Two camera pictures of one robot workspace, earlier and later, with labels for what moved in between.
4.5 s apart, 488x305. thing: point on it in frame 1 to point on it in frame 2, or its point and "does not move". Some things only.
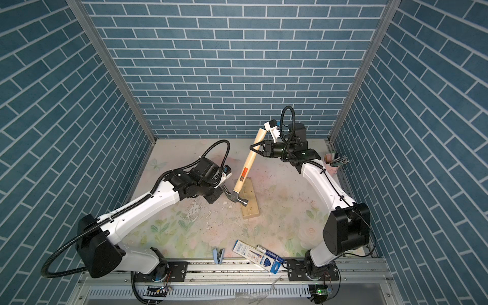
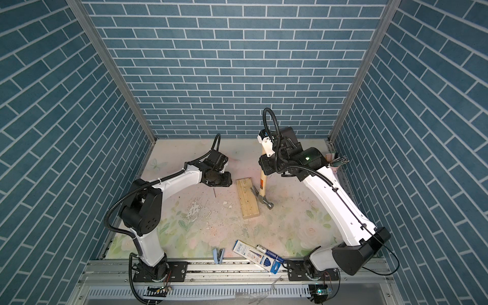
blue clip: [218, 255] does not move
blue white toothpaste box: [257, 257] does not move
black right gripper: [268, 150] to [264, 162]
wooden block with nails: [248, 192] does not move
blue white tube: [269, 253] does not move
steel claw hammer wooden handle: [236, 193] to [262, 196]
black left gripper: [212, 199] to [227, 180]
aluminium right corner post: [389, 11] does not move
